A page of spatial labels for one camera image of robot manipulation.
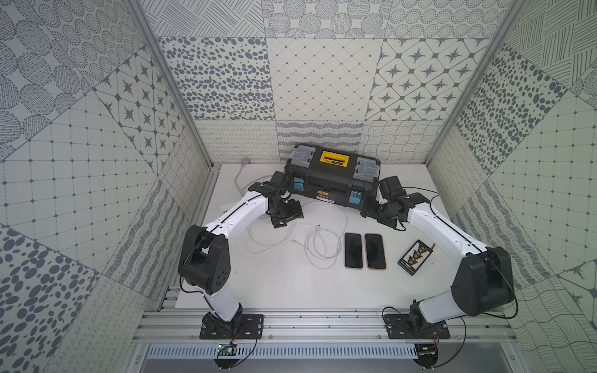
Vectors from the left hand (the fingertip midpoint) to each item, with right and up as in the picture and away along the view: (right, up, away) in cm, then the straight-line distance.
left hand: (292, 214), depth 88 cm
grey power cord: (-28, +24, +35) cm, 50 cm away
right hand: (+30, -1, -1) cm, 30 cm away
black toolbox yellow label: (+16, +15, +7) cm, 23 cm away
